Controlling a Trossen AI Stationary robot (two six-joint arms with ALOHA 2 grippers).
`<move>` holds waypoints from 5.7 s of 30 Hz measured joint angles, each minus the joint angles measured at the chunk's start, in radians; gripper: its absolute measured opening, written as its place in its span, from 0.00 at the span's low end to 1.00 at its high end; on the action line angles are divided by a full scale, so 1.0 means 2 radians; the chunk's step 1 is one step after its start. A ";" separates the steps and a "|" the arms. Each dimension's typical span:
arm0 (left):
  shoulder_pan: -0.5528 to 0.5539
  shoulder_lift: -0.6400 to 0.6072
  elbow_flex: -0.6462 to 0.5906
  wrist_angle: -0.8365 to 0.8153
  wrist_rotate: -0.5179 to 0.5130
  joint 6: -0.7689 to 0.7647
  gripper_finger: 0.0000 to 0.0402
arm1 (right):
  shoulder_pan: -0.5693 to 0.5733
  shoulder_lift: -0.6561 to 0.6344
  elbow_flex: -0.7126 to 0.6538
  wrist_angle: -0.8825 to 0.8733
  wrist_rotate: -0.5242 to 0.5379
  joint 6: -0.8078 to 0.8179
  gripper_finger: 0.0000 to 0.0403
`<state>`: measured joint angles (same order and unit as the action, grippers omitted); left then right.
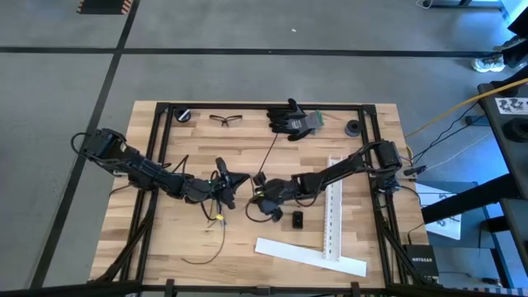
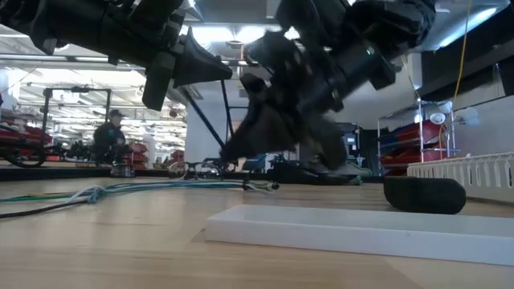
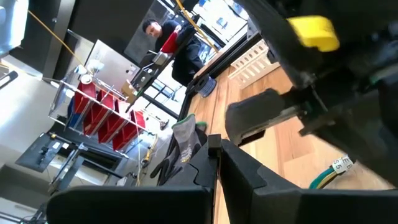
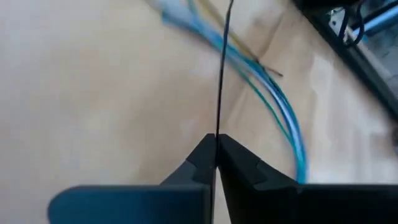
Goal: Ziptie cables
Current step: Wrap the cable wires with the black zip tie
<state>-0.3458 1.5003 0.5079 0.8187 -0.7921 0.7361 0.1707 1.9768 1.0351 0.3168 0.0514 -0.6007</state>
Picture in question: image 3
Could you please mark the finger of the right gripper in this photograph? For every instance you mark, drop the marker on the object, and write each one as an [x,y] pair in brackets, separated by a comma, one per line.
[255,115]

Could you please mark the metal shelf rack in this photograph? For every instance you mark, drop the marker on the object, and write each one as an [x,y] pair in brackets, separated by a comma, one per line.
[102,105]

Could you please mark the red storage bin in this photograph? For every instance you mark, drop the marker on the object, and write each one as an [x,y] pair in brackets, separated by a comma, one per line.
[127,133]
[96,115]
[112,124]
[84,98]
[169,43]

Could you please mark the person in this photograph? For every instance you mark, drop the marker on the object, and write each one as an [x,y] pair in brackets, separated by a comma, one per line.
[186,56]

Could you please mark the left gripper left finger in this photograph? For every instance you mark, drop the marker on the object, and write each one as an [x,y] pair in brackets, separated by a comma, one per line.
[133,205]

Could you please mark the white slotted wiring duct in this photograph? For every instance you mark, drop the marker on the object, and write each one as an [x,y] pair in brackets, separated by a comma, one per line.
[252,63]

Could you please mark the black grey work glove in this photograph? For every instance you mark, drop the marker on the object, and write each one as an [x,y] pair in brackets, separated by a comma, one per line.
[186,140]
[201,133]

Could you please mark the black aluminium table frame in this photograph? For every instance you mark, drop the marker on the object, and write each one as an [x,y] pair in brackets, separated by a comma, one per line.
[230,57]

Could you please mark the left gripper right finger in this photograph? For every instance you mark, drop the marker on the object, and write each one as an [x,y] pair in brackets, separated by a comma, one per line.
[295,208]

